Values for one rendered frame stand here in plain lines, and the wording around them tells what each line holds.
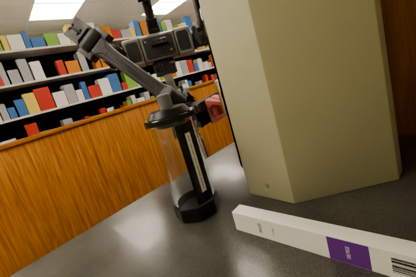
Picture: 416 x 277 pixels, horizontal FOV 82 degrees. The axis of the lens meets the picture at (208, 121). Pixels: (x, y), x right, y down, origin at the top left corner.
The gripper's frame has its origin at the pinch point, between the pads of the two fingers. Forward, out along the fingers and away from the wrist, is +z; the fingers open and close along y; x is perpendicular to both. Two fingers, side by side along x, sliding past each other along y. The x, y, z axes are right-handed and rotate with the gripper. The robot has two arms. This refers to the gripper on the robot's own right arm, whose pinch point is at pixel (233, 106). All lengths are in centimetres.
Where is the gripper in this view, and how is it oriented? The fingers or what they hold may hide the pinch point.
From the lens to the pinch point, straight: 59.8
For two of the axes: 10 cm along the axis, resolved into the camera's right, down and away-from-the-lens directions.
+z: 6.8, -0.4, -7.3
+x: 3.4, 9.0, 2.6
